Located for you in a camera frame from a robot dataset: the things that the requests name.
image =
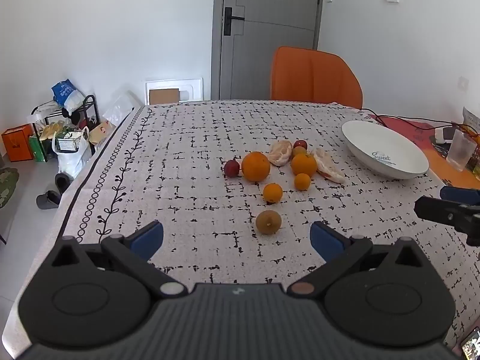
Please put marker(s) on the dark red plum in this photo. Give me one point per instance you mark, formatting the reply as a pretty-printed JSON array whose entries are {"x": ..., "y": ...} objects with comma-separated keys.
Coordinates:
[
  {"x": 300, "y": 144},
  {"x": 231, "y": 167}
]

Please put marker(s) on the large orange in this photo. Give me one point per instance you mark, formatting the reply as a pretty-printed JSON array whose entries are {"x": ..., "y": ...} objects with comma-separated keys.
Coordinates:
[
  {"x": 255, "y": 166},
  {"x": 303, "y": 165}
]

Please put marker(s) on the dark grey slipper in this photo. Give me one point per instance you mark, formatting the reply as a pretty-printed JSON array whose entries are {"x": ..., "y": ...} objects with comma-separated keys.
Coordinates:
[
  {"x": 62, "y": 182},
  {"x": 48, "y": 199}
]

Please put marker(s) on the smartphone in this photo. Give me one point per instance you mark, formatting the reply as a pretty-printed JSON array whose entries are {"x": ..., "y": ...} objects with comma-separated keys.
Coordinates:
[{"x": 471, "y": 345}]

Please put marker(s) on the orange chair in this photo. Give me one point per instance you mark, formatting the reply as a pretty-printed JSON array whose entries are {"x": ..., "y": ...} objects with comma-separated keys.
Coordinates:
[{"x": 311, "y": 75}]

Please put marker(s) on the white plastic bag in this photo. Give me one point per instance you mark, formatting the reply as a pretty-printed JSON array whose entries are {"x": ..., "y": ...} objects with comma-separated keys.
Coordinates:
[{"x": 71, "y": 161}]

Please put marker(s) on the yellow slippers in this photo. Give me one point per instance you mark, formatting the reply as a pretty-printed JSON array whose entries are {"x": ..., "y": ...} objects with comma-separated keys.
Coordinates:
[{"x": 50, "y": 130}]

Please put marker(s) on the blue white bag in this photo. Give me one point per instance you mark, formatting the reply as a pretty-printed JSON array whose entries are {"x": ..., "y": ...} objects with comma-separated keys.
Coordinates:
[{"x": 65, "y": 93}]

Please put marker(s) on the black metal rack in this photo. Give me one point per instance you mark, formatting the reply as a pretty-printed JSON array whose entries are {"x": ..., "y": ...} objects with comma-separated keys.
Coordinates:
[{"x": 92, "y": 108}]

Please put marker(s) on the white charger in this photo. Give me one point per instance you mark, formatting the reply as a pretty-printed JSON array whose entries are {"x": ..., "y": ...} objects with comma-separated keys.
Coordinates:
[{"x": 444, "y": 135}]

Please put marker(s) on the peeled pomelo piece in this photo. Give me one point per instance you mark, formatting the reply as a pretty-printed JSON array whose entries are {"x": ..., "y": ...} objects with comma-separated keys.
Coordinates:
[
  {"x": 329, "y": 165},
  {"x": 280, "y": 152}
]

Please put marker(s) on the clear plastic bag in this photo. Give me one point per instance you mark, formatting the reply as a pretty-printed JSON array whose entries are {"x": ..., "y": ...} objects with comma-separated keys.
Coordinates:
[{"x": 122, "y": 107}]

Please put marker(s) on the small orange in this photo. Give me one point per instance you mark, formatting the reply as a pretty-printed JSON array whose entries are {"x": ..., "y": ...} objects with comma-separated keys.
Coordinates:
[
  {"x": 272, "y": 193},
  {"x": 302, "y": 181}
]

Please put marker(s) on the red place mat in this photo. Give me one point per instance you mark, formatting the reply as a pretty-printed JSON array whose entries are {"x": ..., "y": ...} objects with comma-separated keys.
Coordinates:
[{"x": 408, "y": 132}]

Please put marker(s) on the printed paper packet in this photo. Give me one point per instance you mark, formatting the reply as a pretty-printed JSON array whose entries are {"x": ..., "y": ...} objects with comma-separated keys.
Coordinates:
[{"x": 471, "y": 120}]

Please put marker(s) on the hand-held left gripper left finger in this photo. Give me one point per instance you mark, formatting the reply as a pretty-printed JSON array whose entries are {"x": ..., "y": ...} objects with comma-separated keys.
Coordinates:
[{"x": 148, "y": 240}]

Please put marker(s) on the grey door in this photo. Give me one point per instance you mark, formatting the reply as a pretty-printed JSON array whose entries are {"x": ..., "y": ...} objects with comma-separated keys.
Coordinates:
[{"x": 270, "y": 26}]

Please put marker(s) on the brown green kiwi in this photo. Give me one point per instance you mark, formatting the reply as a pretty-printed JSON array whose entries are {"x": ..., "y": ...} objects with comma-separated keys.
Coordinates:
[{"x": 268, "y": 222}]

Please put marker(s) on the white foam board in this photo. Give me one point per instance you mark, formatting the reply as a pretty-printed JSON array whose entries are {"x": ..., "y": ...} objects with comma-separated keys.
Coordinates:
[{"x": 191, "y": 86}]

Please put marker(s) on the small yellow green fruit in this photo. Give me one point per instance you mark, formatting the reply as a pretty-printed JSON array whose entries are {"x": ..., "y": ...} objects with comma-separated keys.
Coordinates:
[{"x": 298, "y": 152}]

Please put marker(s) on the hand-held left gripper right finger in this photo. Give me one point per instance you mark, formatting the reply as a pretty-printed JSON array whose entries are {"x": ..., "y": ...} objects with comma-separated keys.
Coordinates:
[{"x": 326, "y": 240}]

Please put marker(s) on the white ceramic plate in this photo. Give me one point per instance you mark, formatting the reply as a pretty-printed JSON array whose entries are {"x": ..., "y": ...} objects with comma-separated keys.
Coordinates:
[{"x": 375, "y": 138}]

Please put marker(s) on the brown cardboard piece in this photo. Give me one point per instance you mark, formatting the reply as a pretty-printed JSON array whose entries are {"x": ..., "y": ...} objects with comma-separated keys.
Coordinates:
[{"x": 164, "y": 96}]

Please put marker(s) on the orange box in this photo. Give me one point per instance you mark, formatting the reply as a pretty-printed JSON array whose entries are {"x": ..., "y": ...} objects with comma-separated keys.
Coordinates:
[{"x": 17, "y": 142}]

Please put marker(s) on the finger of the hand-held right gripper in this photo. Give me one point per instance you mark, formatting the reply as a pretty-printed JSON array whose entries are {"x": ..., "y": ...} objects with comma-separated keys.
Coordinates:
[
  {"x": 446, "y": 213},
  {"x": 461, "y": 195}
]

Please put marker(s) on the orange place mat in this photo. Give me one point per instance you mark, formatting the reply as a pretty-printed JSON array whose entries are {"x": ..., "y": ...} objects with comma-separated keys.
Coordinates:
[{"x": 442, "y": 169}]

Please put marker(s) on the green box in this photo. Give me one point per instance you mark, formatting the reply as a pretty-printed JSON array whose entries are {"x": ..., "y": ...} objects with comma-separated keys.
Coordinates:
[{"x": 36, "y": 150}]

